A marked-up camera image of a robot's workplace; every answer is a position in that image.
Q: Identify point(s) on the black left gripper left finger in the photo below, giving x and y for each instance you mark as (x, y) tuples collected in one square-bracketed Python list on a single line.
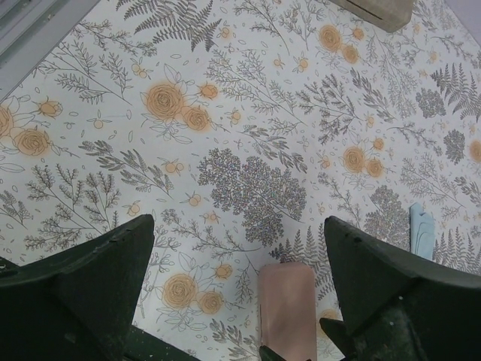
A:
[(77, 304)]

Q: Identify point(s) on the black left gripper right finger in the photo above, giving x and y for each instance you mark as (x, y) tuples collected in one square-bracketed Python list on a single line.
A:
[(396, 305)]

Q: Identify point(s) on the light blue cleaning cloth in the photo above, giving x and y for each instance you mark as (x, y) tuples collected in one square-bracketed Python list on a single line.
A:
[(422, 232)]

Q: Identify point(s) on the pink glasses case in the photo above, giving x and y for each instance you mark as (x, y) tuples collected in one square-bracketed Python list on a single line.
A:
[(287, 310)]

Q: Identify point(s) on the floral tablecloth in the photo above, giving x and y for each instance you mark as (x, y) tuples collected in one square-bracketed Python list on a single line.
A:
[(240, 126)]

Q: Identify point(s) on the beige glasses case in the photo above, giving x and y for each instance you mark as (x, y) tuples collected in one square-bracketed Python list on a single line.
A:
[(388, 15)]

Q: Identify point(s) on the left aluminium frame post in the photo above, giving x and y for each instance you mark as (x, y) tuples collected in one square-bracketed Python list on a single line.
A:
[(30, 30)]

